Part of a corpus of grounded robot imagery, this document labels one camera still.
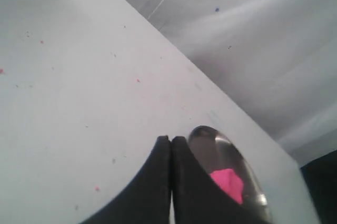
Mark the round steel plate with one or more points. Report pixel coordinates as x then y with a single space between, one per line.
214 151

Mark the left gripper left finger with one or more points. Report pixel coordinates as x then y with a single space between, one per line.
147 198

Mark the pink play dough lump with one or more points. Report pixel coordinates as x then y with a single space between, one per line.
230 183

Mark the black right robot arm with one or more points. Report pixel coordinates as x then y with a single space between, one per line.
320 176

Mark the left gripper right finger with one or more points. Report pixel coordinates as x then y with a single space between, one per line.
196 197

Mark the white plastic backdrop sheet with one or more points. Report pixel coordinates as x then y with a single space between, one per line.
275 58

